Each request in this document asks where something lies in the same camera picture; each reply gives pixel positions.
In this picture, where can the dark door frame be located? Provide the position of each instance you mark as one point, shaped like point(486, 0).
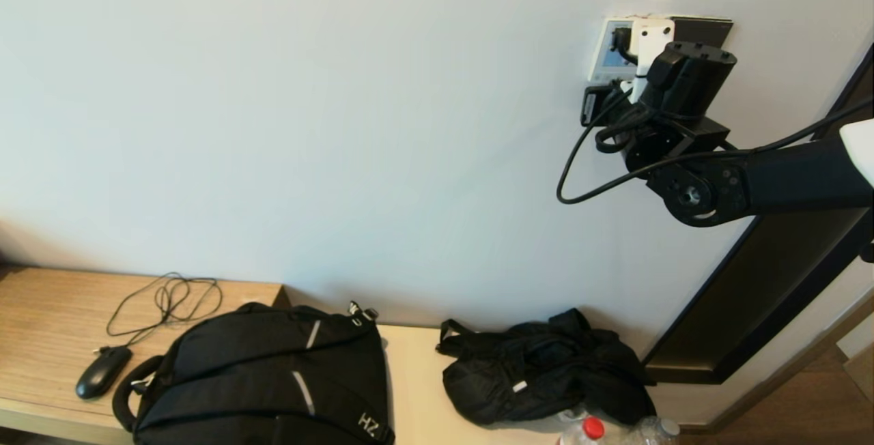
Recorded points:
point(771, 295)

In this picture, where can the black backpack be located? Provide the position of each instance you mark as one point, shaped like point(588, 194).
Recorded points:
point(259, 363)

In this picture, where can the black wall switch plate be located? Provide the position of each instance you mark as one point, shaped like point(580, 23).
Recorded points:
point(710, 30)

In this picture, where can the black crumpled fabric bag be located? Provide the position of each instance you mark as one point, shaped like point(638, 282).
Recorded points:
point(539, 377)

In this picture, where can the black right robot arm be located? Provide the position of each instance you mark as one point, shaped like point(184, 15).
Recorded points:
point(785, 182)

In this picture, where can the white-capped clear plastic bottle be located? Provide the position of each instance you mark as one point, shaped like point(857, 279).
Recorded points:
point(659, 431)

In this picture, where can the white wall thermostat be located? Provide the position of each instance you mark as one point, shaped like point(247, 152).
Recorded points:
point(601, 73)

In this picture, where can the red-capped plastic bottle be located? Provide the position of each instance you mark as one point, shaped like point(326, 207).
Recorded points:
point(591, 428)

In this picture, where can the black computer mouse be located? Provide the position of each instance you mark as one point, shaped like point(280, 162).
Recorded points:
point(102, 373)

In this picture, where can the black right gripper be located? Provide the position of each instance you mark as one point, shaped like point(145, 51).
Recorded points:
point(689, 80)

